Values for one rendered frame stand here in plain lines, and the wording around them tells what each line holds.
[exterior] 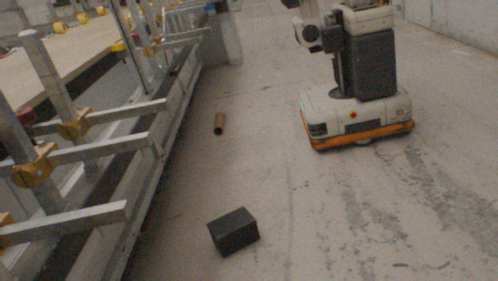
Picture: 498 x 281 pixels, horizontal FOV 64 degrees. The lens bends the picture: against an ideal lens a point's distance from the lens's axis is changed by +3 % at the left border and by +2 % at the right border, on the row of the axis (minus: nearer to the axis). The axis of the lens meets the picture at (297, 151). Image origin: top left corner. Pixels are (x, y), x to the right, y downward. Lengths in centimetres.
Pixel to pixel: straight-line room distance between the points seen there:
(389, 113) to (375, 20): 56
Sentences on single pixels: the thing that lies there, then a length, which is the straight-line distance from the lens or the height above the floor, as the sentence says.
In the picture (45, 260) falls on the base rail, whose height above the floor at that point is 70.
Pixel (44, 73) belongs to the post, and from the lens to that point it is 126.
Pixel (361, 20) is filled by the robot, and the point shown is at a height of 77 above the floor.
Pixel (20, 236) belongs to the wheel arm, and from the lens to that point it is 91.
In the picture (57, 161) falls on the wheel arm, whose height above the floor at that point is 84.
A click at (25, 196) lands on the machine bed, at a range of 143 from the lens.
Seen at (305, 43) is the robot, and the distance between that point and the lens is 240.
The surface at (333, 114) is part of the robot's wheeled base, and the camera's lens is 236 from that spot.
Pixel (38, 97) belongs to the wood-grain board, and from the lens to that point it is 160.
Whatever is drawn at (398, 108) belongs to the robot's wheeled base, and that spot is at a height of 22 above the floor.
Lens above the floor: 120
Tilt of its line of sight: 28 degrees down
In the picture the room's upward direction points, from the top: 11 degrees counter-clockwise
